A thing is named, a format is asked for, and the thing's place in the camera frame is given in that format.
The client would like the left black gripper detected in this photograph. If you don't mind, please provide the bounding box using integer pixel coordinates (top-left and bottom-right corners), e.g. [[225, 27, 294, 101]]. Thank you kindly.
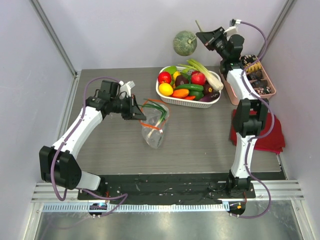
[[110, 93, 146, 120]]

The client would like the green onion toy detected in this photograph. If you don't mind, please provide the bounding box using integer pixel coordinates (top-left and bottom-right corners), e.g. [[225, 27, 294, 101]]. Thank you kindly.
[[140, 99, 169, 138]]

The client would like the clear zip top bag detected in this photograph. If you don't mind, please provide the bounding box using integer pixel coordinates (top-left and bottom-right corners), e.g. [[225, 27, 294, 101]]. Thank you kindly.
[[139, 98, 170, 149]]

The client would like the green melon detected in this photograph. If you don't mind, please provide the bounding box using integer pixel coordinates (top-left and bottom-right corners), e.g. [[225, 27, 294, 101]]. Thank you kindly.
[[173, 30, 198, 57]]

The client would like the green cucumber toy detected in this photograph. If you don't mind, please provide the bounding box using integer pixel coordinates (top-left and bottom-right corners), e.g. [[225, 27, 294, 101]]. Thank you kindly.
[[175, 83, 204, 92]]

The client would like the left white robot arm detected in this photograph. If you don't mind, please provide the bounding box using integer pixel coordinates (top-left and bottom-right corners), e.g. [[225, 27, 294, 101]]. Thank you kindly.
[[39, 77, 146, 200]]

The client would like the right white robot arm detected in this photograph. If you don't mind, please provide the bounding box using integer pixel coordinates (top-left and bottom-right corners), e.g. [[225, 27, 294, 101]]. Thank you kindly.
[[195, 27, 268, 198]]

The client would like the white corn toy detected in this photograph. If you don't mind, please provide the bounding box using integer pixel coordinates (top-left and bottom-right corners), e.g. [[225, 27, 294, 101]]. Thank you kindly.
[[178, 58, 224, 91]]

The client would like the yellow lemon toy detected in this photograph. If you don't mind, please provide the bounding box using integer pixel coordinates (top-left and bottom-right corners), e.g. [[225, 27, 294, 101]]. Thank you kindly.
[[158, 82, 174, 97]]

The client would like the red apple toy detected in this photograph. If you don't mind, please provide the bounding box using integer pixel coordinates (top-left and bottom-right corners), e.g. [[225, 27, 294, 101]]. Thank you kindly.
[[157, 71, 172, 84]]

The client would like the orange carrot toy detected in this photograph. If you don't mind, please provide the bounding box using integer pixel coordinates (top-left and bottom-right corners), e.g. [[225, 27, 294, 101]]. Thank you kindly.
[[171, 89, 190, 99]]

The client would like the green lime toy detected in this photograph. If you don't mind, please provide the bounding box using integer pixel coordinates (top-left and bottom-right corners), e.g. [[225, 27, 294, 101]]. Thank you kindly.
[[163, 65, 178, 75]]

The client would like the white plastic basket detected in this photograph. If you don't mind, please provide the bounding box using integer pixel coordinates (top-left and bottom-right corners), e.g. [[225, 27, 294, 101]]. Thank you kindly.
[[155, 66, 223, 109]]

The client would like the purple eggplant toy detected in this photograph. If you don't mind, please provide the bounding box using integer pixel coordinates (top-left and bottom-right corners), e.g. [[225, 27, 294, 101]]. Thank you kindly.
[[199, 90, 221, 103]]

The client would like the pink divided organizer tray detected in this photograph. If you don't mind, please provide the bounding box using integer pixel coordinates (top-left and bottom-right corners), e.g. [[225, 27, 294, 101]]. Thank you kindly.
[[220, 61, 276, 106]]

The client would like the red folded cloth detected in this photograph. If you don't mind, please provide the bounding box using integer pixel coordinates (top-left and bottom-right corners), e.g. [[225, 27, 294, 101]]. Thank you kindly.
[[229, 112, 286, 154]]

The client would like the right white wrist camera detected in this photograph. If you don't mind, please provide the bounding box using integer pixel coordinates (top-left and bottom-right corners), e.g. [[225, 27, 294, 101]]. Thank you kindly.
[[223, 19, 242, 37]]

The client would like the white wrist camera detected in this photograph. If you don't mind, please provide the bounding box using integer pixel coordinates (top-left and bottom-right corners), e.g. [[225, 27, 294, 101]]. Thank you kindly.
[[119, 81, 135, 99], [223, 19, 242, 37]]

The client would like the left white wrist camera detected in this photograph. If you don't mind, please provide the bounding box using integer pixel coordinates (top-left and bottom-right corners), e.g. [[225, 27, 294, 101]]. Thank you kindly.
[[119, 81, 135, 99]]

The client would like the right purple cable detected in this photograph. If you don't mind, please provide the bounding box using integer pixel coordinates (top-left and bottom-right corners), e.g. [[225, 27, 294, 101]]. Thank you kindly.
[[237, 21, 276, 218]]

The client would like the purple cable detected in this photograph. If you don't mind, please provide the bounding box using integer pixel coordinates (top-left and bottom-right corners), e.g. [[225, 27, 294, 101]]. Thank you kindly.
[[237, 21, 276, 218], [49, 76, 128, 217]]

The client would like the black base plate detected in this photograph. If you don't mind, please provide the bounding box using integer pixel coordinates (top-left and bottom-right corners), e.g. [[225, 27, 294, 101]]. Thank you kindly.
[[77, 173, 256, 206]]

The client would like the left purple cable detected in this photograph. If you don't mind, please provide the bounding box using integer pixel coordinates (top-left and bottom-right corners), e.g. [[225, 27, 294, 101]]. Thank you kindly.
[[49, 76, 128, 217]]

